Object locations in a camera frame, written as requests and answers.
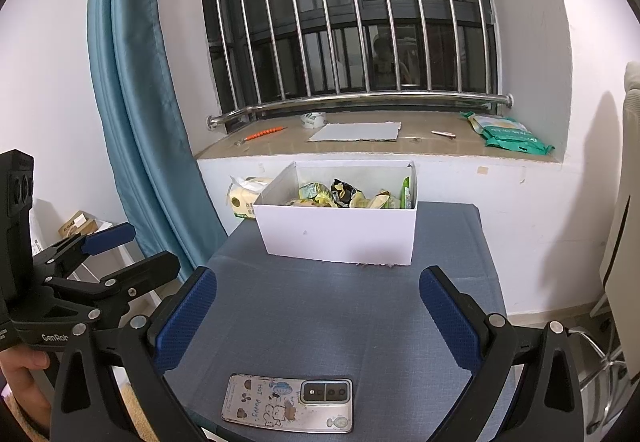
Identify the pile of snack packets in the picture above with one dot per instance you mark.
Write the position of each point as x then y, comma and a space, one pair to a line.
340, 196

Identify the small brown cardboard box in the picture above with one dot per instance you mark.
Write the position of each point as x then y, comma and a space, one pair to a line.
77, 223

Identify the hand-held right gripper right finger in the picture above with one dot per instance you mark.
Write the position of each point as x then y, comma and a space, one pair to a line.
447, 317

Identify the white office chair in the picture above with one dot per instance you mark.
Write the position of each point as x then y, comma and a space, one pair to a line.
625, 202

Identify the yellow tissue paper pack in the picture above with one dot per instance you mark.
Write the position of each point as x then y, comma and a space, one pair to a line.
246, 202

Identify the person's left hand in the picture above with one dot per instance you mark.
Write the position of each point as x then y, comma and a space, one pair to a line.
17, 374

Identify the phone with cartoon case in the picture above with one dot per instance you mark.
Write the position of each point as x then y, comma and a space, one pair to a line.
287, 404

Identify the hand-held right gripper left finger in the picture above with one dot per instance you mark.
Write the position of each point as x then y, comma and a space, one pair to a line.
185, 317

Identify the steel window guard bars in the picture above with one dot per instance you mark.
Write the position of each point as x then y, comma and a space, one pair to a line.
350, 21

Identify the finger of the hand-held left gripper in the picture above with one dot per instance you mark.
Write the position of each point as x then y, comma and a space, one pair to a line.
145, 272
107, 238

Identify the blue curtain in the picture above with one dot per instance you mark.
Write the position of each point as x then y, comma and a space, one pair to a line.
145, 111

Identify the orange beaded pen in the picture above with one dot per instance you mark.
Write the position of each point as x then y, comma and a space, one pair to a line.
262, 133

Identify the green wet wipes pack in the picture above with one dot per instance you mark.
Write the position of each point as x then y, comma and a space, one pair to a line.
510, 134

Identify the white paper sheet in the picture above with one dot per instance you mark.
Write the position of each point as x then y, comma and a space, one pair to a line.
355, 131

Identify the beige tape piece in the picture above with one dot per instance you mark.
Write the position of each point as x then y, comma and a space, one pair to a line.
482, 169

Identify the white tape roll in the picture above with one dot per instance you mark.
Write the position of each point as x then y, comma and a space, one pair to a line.
313, 120

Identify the brown windowsill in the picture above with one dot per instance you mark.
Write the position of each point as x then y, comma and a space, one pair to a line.
430, 146

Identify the grey-blue tablecloth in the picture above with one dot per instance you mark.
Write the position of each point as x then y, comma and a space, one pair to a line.
325, 312

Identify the small white stick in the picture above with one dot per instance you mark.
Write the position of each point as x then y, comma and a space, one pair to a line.
444, 134

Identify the white cardboard box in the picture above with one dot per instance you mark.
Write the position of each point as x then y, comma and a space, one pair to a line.
335, 232

